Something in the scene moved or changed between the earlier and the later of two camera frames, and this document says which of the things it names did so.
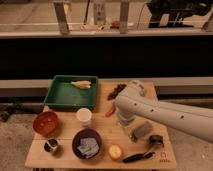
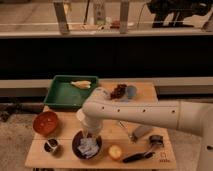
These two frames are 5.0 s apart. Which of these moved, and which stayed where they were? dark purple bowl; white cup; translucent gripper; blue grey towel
Moved: translucent gripper
Stayed: blue grey towel; white cup; dark purple bowl
